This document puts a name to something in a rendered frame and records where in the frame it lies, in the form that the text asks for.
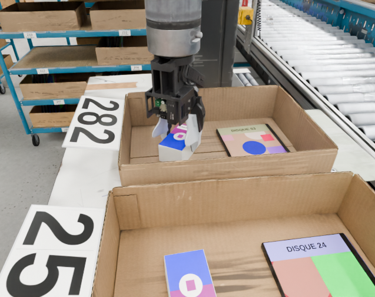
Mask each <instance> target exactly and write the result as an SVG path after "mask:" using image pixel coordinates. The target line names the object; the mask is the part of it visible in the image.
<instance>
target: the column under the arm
mask: <svg viewBox="0 0 375 297"><path fill-rule="evenodd" d="M239 6H240V0H206V1H202V3H201V31H200V32H202V33H203V36H202V38H200V50H199V51H198V52H197V53H196V54H195V60H194V62H192V63H190V64H189V65H190V66H192V67H193V68H195V69H196V70H197V71H199V72H200V73H202V75H204V76H205V81H204V85H203V88H216V87H240V86H243V84H242V83H241V81H240V80H239V79H238V78H237V76H236V75H235V74H234V72H233V65H234V56H235V44H236V37H237V25H238V12H239ZM197 88H202V87H197Z"/></svg>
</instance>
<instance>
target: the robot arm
mask: <svg viewBox="0 0 375 297"><path fill-rule="evenodd" d="M144 1H145V17H146V31H147V45H148V51H149V52H150V53H152V54H154V59H153V60H152V61H151V76H152V88H150V89H149V90H148V91H146V92H145V105H146V112H147V118H150V117H151V116H152V115H153V114H156V116H157V117H159V119H158V124H157V125H156V127H155V129H154V130H153V132H152V137H153V138H154V137H157V136H159V135H161V138H162V140H163V139H165V138H166V136H168V135H169V133H170V129H171V127H172V124H173V125H176V124H177V123H178V122H179V126H181V125H182V124H183V123H185V122H186V125H187V133H186V135H185V145H186V146H187V147H188V146H191V151H192V152H194V151H195V149H196V148H197V146H198V144H199V142H200V138H201V133H202V130H203V126H204V120H205V107H204V104H203V102H202V96H198V92H199V89H198V88H197V87H202V88H203V85H204V81H205V76H204V75H202V73H200V72H199V71H197V70H196V69H195V68H193V67H192V66H190V65H189V64H190V63H192V62H194V60H195V54H196V53H197V52H198V51H199V50H200V38H202V36H203V33H202V32H200V31H201V3H202V1H206V0H144ZM153 97H155V107H154V100H153ZM149 98H151V106H152V109H150V111H148V99H149ZM189 113H190V114H189Z"/></svg>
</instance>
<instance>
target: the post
mask: <svg viewBox="0 0 375 297"><path fill-rule="evenodd" d="M257 3H259V2H258V0H252V4H251V8H252V9H253V10H254V12H253V21H252V22H251V25H245V35H244V45H243V48H244V49H245V50H246V51H247V53H248V54H249V55H250V51H251V42H252V37H253V36H255V37H257V35H258V26H257V25H258V23H257V22H259V21H257V20H258V19H257V17H258V16H257V15H258V13H257V12H258V10H257V9H258V8H257V6H258V5H257Z"/></svg>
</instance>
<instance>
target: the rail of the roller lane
mask: <svg viewBox="0 0 375 297"><path fill-rule="evenodd" d="M244 35H245V25H241V24H240V25H237V37H236V38H237V39H238V40H239V41H240V43H241V44H242V45H244ZM250 54H251V56H252V57H253V58H254V59H255V60H256V61H257V62H258V63H259V65H260V66H261V67H262V68H263V70H264V71H265V72H266V73H267V74H268V75H269V76H270V77H271V79H272V80H273V81H274V82H275V83H276V84H277V85H278V86H281V87H282V88H283V89H284V90H285V91H286V92H287V93H288V94H289V95H290V96H291V97H292V98H293V99H294V100H295V101H296V102H297V103H298V104H299V105H300V106H301V107H302V108H303V109H304V110H316V109H319V110H321V111H322V112H323V113H324V114H325V115H326V116H327V117H328V118H329V119H331V120H332V121H333V122H334V123H335V124H336V125H338V126H339V127H340V128H341V129H342V130H343V131H344V132H345V133H346V134H347V135H348V136H349V137H351V138H352V139H353V140H354V141H355V142H356V143H357V144H358V145H359V146H360V147H361V148H362V149H364V150H365V151H366V152H367V153H368V154H369V155H371V156H372V158H374V159H375V144H374V143H373V142H372V141H371V140H370V139H369V138H368V137H367V136H366V135H365V134H363V133H362V132H361V131H360V130H359V129H358V128H357V127H356V126H355V125H354V124H353V123H352V122H351V121H349V120H348V119H347V118H346V117H345V116H344V115H342V113H341V112H339V110H337V109H336V108H335V107H334V106H333V105H332V104H330V103H329V102H328V101H327V100H326V99H325V98H324V97H323V96H322V95H321V94H320V93H319V92H318V91H316V90H315V89H314V88H313V87H312V86H311V85H310V84H309V83H308V82H307V81H306V80H304V79H303V78H302V77H301V76H300V75H299V74H298V73H296V72H295V71H294V70H293V69H292V68H291V67H290V66H289V65H288V64H287V63H286V62H285V61H283V60H282V59H281V58H280V57H279V56H278V55H277V54H276V53H275V52H274V51H273V50H271V49H270V48H269V47H268V46H267V45H266V44H265V43H263V42H262V40H260V39H259V37H255V36H253V37H252V42H251V51H250ZM367 184H368V185H369V186H370V187H371V188H372V189H373V190H374V191H375V181H367Z"/></svg>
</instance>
